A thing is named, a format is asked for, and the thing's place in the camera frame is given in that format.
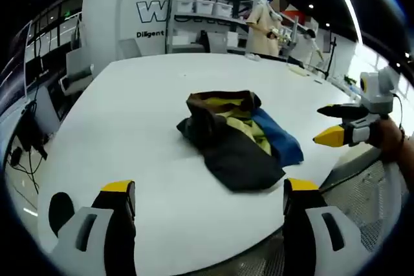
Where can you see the grey metal shelf unit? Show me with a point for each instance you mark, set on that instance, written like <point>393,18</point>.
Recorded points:
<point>207,27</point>

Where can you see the white crumpled cloth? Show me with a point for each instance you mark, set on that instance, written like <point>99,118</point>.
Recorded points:
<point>253,57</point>

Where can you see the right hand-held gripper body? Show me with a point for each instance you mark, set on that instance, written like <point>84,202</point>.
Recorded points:
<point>378,95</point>

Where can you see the beige cloth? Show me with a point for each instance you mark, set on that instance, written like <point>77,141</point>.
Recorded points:
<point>299,70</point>

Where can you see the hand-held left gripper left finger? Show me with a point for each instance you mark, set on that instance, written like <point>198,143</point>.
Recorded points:
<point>103,224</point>

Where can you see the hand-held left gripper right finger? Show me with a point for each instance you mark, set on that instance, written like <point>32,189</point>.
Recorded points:
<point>300,240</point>

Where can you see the white storage bin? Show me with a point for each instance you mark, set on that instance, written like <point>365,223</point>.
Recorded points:
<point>185,6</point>
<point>204,7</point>
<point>224,9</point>

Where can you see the yellow garment with coloured sleeves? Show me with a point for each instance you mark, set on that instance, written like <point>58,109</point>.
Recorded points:
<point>233,146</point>

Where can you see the black wristband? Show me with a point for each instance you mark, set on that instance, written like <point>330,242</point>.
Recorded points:
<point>402,137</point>

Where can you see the person's right hand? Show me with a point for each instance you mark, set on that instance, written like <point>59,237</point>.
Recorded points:
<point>385,140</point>

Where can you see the black tripod stand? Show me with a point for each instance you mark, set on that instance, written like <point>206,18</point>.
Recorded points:
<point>331,59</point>

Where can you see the green plant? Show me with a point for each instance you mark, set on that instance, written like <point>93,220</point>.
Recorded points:
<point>349,80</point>

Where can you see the black oval armrest pad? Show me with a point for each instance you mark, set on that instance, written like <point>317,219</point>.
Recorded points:
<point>61,214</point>

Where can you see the ceiling light strip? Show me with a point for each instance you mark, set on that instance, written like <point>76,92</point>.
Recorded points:
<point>347,1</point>

